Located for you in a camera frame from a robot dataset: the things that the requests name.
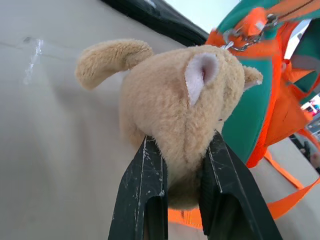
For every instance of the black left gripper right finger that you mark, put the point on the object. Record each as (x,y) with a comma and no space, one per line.
(230,190)

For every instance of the beige plush cat toy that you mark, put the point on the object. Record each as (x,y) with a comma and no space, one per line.
(172,120)

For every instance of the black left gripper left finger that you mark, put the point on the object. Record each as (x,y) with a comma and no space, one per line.
(140,190)

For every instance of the orange and teal backpack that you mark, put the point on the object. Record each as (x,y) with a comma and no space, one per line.
(270,105)

